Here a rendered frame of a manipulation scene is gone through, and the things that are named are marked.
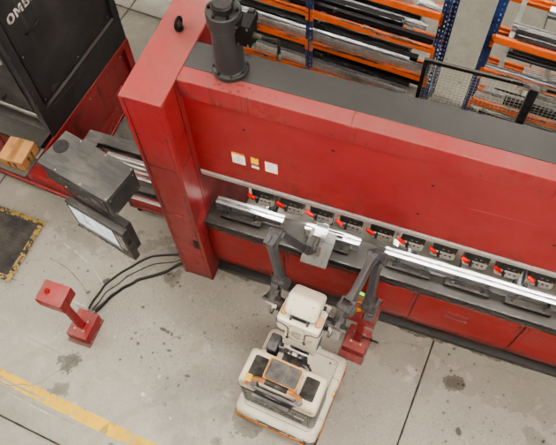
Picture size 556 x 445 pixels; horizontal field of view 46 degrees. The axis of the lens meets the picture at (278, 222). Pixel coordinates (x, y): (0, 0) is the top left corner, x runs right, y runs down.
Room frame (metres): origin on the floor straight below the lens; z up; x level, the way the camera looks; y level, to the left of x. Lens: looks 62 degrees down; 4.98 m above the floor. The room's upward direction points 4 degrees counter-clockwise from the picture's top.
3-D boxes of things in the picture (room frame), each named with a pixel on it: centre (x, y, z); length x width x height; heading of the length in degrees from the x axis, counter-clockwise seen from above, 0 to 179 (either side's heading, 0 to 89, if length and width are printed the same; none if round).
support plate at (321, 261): (1.88, -0.26, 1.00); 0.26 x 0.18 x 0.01; 157
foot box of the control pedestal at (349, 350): (1.49, -0.54, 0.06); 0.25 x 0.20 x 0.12; 152
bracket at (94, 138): (2.27, 0.99, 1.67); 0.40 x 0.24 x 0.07; 67
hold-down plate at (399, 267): (1.72, -0.85, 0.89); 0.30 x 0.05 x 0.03; 67
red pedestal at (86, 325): (1.75, 1.58, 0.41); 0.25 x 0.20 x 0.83; 157
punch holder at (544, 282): (1.48, -1.58, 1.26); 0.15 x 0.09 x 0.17; 67
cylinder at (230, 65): (2.34, 0.12, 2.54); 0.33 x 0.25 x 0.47; 67
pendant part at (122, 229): (1.93, 1.06, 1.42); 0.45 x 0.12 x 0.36; 55
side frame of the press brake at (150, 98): (2.55, 0.51, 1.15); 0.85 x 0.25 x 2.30; 157
